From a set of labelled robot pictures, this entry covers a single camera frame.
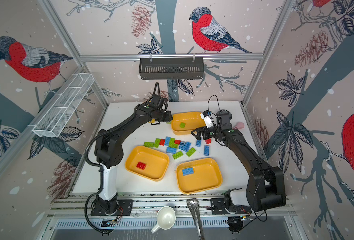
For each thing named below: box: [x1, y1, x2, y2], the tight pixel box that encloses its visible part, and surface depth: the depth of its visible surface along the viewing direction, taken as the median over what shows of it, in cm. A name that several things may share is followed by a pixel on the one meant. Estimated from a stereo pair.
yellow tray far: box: [171, 112, 206, 136], surface depth 110 cm
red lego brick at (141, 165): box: [136, 161, 147, 170], surface depth 89 cm
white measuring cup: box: [151, 206, 176, 234], surface depth 71 cm
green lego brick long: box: [143, 141, 155, 148], surface depth 99 cm
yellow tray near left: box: [125, 145, 170, 182], surface depth 90 cm
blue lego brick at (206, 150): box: [203, 145, 210, 156], surface depth 94 cm
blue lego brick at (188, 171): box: [182, 167, 195, 176], surface depth 86 cm
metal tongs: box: [186, 197, 205, 240], surface depth 70 cm
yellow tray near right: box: [176, 158, 223, 194], surface depth 85 cm
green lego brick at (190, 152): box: [185, 147, 196, 157], surface depth 95 cm
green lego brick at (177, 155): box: [172, 151, 184, 160], surface depth 94 cm
